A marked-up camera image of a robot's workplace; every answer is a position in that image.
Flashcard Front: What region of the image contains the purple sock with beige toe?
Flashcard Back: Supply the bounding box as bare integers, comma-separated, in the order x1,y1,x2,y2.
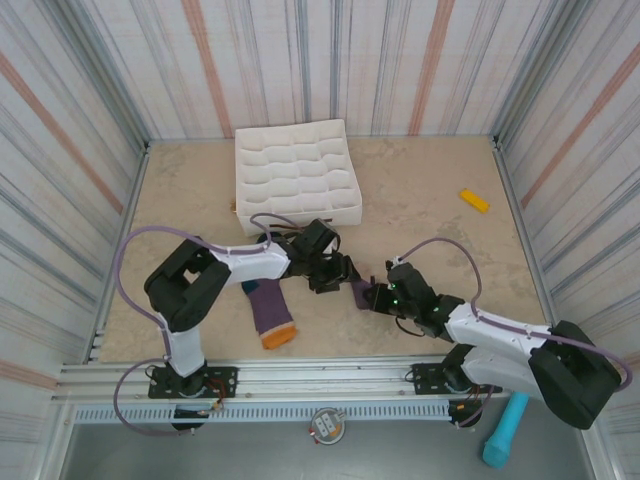
351,277,381,313

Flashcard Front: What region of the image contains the purple sock with orange toe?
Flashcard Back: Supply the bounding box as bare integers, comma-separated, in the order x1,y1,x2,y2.
241,278,300,352

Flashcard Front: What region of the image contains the white fabric drawer organizer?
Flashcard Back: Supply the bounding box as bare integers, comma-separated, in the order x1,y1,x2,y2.
233,118,365,238

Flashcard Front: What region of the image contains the yellow block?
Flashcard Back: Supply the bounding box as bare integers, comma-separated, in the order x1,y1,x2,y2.
459,187,492,215

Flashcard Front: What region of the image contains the round grey disc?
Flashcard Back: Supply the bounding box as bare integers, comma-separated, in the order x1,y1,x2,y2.
309,407,347,446

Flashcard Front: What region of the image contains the teal plastic cylinder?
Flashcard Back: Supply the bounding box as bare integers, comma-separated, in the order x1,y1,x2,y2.
481,391,531,470

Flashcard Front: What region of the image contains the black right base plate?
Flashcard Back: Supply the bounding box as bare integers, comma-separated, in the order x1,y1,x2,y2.
409,362,504,399

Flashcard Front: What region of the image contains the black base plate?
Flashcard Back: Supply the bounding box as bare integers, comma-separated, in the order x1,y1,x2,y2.
147,365,239,400
409,362,504,399

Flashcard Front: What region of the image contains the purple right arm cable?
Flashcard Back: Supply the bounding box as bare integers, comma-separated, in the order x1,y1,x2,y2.
396,236,634,430

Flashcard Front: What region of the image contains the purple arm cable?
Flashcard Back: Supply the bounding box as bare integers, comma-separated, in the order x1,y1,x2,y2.
396,236,634,430
113,212,302,438

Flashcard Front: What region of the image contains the aluminium rail frame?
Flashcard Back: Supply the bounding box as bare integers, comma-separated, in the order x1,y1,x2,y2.
49,354,599,402

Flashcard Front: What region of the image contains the slotted grey cable duct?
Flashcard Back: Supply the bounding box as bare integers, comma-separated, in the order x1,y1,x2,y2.
73,401,452,424

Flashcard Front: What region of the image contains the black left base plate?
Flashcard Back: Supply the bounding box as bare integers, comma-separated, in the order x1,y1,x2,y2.
147,365,239,400

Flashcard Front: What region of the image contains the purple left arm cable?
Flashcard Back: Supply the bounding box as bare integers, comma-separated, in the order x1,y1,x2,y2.
113,212,302,438

